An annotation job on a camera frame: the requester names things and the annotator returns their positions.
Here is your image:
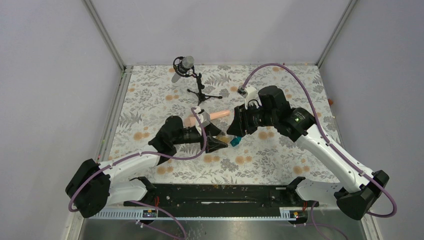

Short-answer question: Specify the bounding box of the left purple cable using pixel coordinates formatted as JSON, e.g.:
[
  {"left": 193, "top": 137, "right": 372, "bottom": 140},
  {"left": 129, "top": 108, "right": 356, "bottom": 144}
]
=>
[{"left": 68, "top": 107, "right": 208, "bottom": 213}]

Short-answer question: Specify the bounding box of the floral table mat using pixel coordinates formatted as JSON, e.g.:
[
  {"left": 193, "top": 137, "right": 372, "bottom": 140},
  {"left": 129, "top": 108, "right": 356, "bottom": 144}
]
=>
[{"left": 108, "top": 65, "right": 339, "bottom": 185}]

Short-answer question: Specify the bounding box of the black microphone tripod stand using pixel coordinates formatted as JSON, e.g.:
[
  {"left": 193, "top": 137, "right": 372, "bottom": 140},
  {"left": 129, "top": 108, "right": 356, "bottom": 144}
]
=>
[{"left": 187, "top": 73, "right": 223, "bottom": 106}]

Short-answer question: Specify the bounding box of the silver microphone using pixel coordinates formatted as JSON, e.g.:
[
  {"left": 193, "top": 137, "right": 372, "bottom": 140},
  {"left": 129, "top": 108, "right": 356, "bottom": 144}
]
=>
[{"left": 171, "top": 55, "right": 194, "bottom": 84}]

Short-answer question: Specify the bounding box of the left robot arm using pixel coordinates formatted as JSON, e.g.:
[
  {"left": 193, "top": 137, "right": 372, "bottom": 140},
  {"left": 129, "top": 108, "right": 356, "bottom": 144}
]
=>
[{"left": 65, "top": 115, "right": 228, "bottom": 218}]

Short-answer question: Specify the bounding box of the teal pill box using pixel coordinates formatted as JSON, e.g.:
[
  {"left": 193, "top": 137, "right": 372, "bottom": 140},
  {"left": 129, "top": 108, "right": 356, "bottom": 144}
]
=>
[{"left": 229, "top": 136, "right": 242, "bottom": 147}]

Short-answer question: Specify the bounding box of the white slotted cable duct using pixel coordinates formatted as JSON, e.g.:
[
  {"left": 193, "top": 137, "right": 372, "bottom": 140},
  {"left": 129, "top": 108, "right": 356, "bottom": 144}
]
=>
[{"left": 89, "top": 207, "right": 300, "bottom": 221}]

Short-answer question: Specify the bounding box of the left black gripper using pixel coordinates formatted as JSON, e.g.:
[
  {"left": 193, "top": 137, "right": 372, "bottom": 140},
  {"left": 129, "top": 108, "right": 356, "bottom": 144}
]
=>
[{"left": 172, "top": 123, "right": 229, "bottom": 152}]

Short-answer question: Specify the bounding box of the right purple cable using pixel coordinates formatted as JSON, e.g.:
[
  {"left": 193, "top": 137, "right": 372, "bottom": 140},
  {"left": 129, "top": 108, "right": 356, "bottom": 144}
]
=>
[{"left": 239, "top": 63, "right": 398, "bottom": 218}]

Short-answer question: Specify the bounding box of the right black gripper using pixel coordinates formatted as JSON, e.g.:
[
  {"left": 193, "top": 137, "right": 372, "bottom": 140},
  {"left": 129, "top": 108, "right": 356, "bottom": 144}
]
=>
[{"left": 226, "top": 101, "right": 277, "bottom": 138}]

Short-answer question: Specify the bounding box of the purple cable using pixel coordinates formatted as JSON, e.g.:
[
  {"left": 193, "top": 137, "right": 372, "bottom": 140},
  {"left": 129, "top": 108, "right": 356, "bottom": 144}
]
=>
[
  {"left": 239, "top": 63, "right": 398, "bottom": 218},
  {"left": 68, "top": 107, "right": 208, "bottom": 213}
]

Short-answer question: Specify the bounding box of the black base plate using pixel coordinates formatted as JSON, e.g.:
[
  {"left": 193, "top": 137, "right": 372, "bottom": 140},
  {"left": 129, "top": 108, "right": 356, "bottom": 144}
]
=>
[{"left": 123, "top": 177, "right": 313, "bottom": 217}]

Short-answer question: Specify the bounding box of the pink tube container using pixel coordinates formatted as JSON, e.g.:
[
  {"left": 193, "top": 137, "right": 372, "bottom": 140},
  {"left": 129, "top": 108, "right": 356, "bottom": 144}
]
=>
[{"left": 183, "top": 110, "right": 230, "bottom": 127}]

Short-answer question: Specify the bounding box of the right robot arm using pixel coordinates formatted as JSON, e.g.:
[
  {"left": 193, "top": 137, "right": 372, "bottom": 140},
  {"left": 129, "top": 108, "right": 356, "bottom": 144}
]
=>
[{"left": 226, "top": 85, "right": 390, "bottom": 220}]

